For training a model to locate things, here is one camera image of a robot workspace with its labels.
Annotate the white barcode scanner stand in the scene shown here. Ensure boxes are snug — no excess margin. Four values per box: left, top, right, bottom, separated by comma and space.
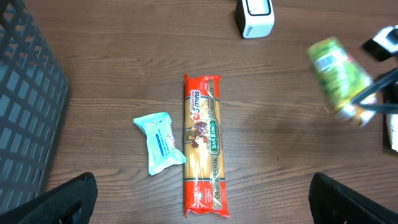
235, 0, 275, 39

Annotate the orange San Remo pasta packet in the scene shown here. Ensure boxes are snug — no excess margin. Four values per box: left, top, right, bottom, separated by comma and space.
183, 75, 230, 218

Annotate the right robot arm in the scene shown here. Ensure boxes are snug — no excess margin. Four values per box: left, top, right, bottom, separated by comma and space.
351, 25, 397, 114

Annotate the green drink pouch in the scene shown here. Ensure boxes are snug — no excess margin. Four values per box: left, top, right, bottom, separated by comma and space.
307, 37, 375, 126

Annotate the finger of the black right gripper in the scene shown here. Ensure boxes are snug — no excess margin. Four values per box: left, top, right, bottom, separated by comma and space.
352, 68, 397, 106
359, 104, 398, 114

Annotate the white tube gold cap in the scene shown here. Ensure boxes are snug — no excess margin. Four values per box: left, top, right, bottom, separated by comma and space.
386, 114, 398, 152

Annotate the teal snack bar packet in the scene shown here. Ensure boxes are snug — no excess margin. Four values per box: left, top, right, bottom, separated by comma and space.
133, 112, 187, 175

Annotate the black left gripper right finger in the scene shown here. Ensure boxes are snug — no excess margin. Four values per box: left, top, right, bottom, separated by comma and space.
308, 172, 397, 224

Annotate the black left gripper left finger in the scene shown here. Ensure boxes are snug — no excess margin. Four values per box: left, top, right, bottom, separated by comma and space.
1, 172, 98, 224

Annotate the grey plastic mesh basket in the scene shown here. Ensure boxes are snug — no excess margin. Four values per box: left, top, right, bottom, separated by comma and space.
1, 0, 70, 213

